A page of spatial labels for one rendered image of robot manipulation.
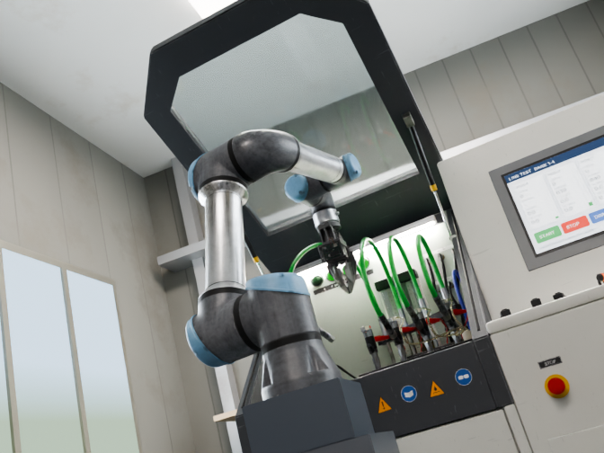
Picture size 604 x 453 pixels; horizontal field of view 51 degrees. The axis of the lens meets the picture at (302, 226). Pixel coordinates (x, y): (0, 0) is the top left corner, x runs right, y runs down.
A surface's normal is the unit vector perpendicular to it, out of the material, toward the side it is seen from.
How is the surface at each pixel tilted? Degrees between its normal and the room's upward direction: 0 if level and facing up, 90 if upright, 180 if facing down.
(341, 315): 90
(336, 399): 90
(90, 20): 180
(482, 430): 90
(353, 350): 90
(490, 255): 76
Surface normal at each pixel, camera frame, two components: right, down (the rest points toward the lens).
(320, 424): -0.29, -0.28
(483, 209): -0.44, -0.44
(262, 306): -0.52, -0.18
